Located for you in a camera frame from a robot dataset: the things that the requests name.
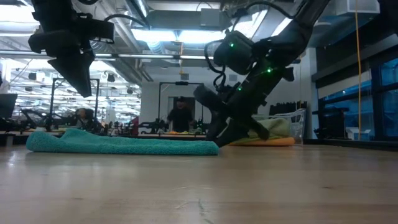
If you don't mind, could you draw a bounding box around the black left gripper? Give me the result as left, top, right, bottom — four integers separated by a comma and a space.
27, 0, 116, 98

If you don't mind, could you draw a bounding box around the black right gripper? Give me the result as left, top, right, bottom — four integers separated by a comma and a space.
192, 58, 296, 148

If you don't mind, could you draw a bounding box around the orange microfiber towel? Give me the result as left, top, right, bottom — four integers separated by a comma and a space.
228, 136, 295, 147

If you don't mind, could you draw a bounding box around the pale green towel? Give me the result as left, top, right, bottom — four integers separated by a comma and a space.
248, 118, 292, 140

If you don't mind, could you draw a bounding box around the teal microfiber towel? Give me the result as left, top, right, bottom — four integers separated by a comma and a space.
25, 128, 220, 156

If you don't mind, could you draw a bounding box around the black rack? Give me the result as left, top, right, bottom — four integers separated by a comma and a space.
269, 101, 309, 116

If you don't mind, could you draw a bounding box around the clear plastic bin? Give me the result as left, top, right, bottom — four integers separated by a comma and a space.
251, 108, 306, 146

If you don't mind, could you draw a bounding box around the long ceiling light bar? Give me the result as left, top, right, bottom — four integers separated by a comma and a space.
0, 49, 215, 62

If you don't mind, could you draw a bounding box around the dark monitor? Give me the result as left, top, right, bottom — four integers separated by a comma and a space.
0, 93, 19, 119

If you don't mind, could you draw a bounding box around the black cabinet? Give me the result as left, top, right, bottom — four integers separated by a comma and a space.
312, 107, 351, 140

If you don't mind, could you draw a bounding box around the white ceiling vent box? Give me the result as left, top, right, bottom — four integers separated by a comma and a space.
334, 0, 381, 16

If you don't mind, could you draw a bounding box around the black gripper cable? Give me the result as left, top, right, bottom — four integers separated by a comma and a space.
103, 13, 150, 29

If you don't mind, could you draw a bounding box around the yellow hanging cable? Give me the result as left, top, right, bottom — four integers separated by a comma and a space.
355, 0, 364, 141

